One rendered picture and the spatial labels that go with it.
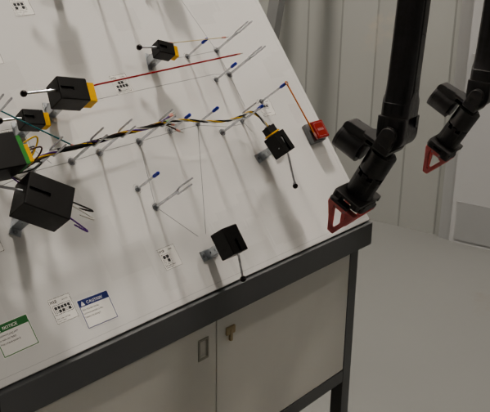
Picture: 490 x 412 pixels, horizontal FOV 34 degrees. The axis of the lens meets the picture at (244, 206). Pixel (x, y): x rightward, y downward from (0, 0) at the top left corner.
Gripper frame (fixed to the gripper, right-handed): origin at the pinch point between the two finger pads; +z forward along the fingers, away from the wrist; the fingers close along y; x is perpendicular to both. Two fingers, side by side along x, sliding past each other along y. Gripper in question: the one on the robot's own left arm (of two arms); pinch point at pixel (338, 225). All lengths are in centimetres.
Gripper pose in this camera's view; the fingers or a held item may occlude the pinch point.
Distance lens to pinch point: 169.5
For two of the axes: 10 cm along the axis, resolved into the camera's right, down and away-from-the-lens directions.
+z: -4.0, 7.4, 5.3
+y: -5.7, 2.5, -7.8
